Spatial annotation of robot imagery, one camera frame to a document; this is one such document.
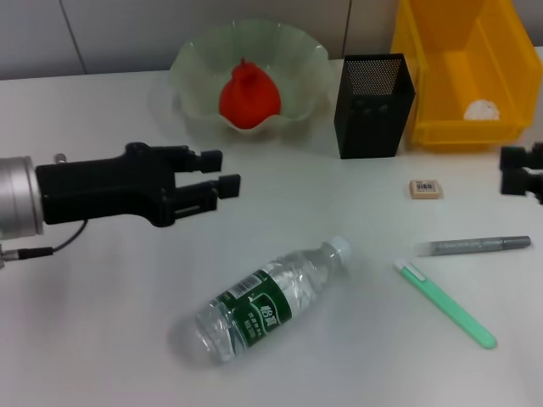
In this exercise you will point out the small beige eraser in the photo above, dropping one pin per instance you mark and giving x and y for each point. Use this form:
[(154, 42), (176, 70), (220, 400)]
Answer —
[(427, 190)]

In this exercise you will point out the orange fruit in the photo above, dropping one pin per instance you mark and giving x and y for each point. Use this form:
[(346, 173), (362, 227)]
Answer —
[(250, 97)]

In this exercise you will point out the white paper ball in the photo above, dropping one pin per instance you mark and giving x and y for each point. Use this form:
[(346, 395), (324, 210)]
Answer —
[(482, 111)]

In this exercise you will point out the green glass fruit bowl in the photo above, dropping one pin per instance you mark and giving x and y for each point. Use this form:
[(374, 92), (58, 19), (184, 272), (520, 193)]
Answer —
[(297, 63)]

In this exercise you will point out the silver marker pen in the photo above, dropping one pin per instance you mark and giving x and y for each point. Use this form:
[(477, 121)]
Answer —
[(471, 246)]

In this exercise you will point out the yellow plastic storage bin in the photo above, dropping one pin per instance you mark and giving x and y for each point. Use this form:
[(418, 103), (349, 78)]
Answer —
[(449, 76)]

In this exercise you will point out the mint green pen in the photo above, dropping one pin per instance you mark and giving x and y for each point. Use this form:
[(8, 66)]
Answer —
[(445, 303)]

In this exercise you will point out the black mesh pen holder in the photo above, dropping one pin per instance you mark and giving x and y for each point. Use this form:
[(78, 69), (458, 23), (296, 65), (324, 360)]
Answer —
[(369, 123)]

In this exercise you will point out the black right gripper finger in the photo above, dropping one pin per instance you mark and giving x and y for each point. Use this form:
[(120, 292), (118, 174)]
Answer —
[(514, 182), (513, 157)]

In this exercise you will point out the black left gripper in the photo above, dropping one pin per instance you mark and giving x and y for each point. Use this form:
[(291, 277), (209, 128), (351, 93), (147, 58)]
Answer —
[(106, 191)]

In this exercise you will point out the clear plastic water bottle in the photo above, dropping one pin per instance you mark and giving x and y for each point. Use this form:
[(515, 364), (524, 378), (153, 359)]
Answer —
[(263, 305)]

